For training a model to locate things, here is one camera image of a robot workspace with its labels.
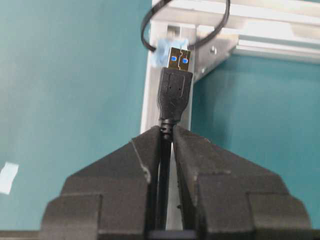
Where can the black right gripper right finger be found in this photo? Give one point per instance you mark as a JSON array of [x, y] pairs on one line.
[[226, 197]]

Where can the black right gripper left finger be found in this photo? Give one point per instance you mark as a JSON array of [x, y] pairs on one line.
[[111, 199]]

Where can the white tape patch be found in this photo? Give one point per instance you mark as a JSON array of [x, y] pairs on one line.
[[7, 176]]

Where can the blue tape piece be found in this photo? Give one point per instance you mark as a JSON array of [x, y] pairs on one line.
[[159, 58]]

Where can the square aluminium extrusion frame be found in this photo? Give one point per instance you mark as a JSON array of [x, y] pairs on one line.
[[257, 91]]

